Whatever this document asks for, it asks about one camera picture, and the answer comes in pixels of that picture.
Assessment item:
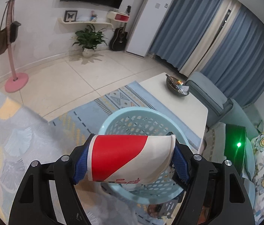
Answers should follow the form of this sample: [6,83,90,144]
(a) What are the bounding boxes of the blue and beige curtains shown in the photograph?
[150,0,264,106]

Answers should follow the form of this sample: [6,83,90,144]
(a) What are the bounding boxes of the blue patterned rug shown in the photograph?
[49,80,203,225]

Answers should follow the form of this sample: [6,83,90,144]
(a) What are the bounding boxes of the brown hanging tote bag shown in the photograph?
[0,1,10,55]

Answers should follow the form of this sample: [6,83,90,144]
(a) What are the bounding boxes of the teal sofa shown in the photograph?
[186,72,264,224]

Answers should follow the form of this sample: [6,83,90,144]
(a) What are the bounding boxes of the white standing air conditioner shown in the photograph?
[125,0,173,57]

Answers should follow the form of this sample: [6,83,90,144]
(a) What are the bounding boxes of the white lower wall shelf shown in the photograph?
[57,18,114,29]

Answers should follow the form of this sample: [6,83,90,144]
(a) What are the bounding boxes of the white red wall box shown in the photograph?
[107,11,129,23]

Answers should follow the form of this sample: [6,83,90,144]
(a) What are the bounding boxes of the dark bowl with items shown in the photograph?
[166,74,190,97]

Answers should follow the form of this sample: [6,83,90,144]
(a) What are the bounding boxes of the pink coat rack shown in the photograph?
[4,0,29,94]

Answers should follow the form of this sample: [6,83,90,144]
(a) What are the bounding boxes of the light blue plastic basket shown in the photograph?
[98,107,188,205]

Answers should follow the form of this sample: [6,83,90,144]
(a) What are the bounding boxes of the scallop pattern tablecloth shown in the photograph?
[0,92,138,224]

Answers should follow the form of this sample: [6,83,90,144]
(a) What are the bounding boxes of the butterfly picture frame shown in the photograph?
[63,10,78,22]

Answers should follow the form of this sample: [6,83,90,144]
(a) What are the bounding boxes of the potted green plant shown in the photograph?
[72,24,107,59]

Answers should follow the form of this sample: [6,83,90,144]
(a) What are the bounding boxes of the black acoustic guitar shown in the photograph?
[109,6,131,51]

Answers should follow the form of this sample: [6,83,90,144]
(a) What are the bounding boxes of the black hanging bag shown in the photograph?
[7,0,22,43]

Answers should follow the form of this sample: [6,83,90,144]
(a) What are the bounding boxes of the white coffee table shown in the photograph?
[140,73,208,155]

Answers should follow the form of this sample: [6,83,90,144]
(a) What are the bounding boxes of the red white paper cup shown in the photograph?
[86,135,176,184]

